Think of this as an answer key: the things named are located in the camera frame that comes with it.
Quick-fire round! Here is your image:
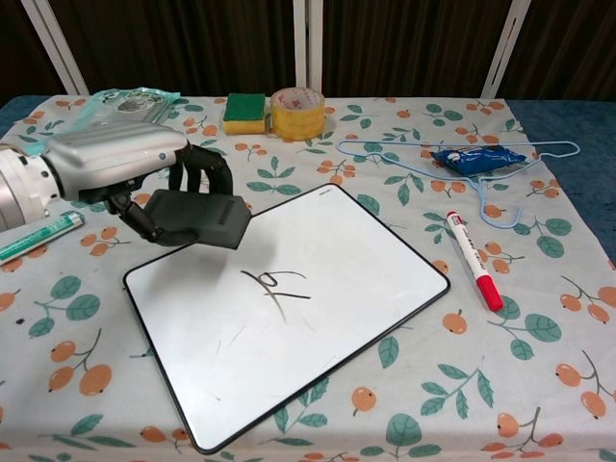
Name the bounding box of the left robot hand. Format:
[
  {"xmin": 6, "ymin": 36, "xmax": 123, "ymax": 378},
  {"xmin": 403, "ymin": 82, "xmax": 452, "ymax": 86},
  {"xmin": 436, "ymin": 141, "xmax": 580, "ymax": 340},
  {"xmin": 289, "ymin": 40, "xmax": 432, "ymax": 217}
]
[{"xmin": 41, "ymin": 120, "xmax": 235, "ymax": 247}]

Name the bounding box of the grey whiteboard eraser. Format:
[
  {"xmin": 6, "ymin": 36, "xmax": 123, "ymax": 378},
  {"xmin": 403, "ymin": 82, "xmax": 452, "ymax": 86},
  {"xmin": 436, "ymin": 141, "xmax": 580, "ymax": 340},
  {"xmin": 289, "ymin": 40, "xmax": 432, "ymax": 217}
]
[{"xmin": 143, "ymin": 189, "xmax": 251, "ymax": 251}]

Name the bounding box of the white dry-erase board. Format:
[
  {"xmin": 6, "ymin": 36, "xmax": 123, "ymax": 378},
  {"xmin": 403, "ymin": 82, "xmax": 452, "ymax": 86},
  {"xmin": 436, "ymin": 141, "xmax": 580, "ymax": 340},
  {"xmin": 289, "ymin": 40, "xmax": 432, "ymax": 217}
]
[{"xmin": 121, "ymin": 182, "xmax": 452, "ymax": 455}]

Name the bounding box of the teal plastic bag package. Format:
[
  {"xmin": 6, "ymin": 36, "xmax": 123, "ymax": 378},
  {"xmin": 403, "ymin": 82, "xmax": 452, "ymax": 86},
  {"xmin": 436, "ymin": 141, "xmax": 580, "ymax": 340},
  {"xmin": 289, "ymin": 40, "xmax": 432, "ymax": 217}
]
[{"xmin": 28, "ymin": 86, "xmax": 183, "ymax": 156}]

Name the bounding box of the green yellow sponge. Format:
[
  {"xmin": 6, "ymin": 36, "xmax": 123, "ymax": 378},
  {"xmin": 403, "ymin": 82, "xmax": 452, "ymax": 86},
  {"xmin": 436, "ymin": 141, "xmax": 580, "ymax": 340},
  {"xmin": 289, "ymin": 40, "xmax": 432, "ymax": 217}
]
[{"xmin": 221, "ymin": 91, "xmax": 267, "ymax": 136}]

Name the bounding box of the yellow packing tape roll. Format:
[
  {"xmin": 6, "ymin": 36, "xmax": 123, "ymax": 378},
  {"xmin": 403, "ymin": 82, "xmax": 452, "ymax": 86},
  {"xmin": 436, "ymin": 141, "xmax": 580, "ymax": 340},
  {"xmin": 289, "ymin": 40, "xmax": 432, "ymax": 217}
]
[{"xmin": 269, "ymin": 86, "xmax": 325, "ymax": 141}]

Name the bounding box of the blue snack packet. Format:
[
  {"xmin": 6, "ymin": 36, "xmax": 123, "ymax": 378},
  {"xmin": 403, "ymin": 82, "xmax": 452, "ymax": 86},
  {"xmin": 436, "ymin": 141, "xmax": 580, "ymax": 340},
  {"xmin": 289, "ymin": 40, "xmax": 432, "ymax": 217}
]
[{"xmin": 429, "ymin": 143, "xmax": 528, "ymax": 176}]

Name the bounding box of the red marker pen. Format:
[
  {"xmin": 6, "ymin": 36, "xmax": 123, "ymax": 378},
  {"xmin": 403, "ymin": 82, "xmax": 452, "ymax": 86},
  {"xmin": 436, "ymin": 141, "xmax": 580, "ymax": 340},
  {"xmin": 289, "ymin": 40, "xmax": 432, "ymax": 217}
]
[{"xmin": 445, "ymin": 209, "xmax": 504, "ymax": 313}]

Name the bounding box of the floral tablecloth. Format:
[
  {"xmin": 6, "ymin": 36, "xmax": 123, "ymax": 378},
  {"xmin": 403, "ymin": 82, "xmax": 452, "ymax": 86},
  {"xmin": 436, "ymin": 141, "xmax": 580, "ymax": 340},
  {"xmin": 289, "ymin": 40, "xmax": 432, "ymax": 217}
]
[{"xmin": 0, "ymin": 93, "xmax": 616, "ymax": 462}]

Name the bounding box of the white partition frame post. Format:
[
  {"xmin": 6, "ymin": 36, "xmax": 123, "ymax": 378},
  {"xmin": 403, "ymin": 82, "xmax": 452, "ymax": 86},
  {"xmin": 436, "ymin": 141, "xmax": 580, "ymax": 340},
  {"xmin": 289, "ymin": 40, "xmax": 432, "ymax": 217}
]
[
  {"xmin": 478, "ymin": 0, "xmax": 530, "ymax": 101},
  {"xmin": 292, "ymin": 0, "xmax": 324, "ymax": 97},
  {"xmin": 20, "ymin": 0, "xmax": 90, "ymax": 96}
]

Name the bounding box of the light blue wire hanger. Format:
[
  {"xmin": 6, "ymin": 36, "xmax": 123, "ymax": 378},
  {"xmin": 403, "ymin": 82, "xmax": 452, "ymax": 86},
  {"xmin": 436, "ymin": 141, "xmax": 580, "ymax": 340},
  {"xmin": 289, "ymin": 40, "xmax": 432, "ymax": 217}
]
[{"xmin": 335, "ymin": 139, "xmax": 578, "ymax": 227}]

